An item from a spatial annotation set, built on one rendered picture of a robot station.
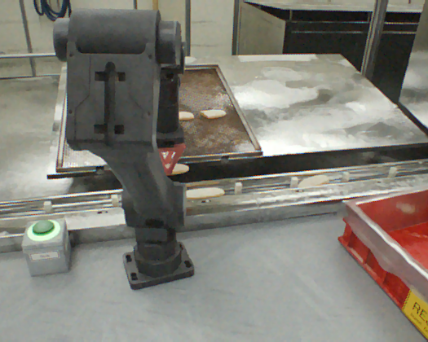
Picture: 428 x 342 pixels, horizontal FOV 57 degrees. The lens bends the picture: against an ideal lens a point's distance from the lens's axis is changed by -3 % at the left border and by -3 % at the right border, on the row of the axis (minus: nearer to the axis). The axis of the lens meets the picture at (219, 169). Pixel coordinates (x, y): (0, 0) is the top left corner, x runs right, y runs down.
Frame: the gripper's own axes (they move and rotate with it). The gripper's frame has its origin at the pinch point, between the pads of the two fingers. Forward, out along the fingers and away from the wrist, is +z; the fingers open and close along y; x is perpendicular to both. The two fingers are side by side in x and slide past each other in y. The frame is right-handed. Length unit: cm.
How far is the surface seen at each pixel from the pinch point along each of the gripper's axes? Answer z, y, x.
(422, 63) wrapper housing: -14, 24, -80
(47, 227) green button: 2.6, -13.5, 23.4
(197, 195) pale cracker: 7.4, -1.2, -6.6
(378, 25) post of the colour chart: -16, 72, -96
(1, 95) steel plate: 12, 86, 53
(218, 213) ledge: 7.3, -9.1, -9.5
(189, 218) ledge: 7.6, -9.1, -3.3
